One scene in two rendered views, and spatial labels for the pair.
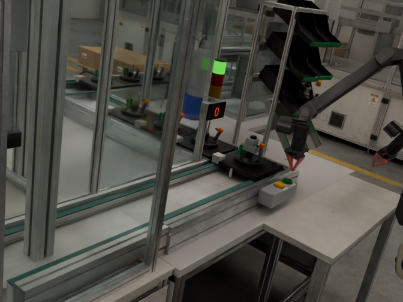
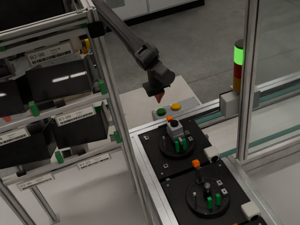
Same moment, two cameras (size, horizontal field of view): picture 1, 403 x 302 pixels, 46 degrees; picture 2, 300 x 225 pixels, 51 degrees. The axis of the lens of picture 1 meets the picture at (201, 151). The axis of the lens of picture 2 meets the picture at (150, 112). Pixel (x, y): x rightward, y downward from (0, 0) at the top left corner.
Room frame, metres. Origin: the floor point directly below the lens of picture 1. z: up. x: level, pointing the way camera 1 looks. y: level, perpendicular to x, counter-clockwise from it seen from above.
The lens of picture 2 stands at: (2.67, 0.28, 1.89)
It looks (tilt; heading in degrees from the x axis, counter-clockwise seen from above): 42 degrees down; 223
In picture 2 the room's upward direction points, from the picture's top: 11 degrees counter-clockwise
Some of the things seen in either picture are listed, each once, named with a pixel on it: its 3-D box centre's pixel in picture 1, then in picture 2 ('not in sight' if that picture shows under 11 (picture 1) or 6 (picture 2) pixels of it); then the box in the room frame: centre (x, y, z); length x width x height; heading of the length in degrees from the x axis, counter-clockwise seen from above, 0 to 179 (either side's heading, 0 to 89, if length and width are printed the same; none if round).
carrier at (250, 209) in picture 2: (205, 135); (207, 190); (2.16, -0.01, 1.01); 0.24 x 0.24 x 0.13; 55
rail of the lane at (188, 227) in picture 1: (239, 201); (221, 110); (1.70, -0.18, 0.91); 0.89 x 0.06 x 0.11; 145
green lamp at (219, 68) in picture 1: (219, 66); (243, 52); (1.93, -0.01, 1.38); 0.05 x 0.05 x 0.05
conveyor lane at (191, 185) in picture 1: (201, 187); (247, 134); (1.78, -0.03, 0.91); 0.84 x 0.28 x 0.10; 145
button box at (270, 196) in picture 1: (277, 192); (176, 112); (1.82, -0.34, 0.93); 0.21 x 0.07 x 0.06; 145
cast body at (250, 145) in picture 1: (250, 142); (176, 131); (2.02, -0.21, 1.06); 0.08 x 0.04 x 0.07; 57
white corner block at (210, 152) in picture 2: (218, 158); (211, 154); (1.99, -0.08, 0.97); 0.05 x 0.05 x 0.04; 55
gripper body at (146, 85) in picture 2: (297, 144); (155, 80); (1.88, -0.39, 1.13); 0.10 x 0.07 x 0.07; 146
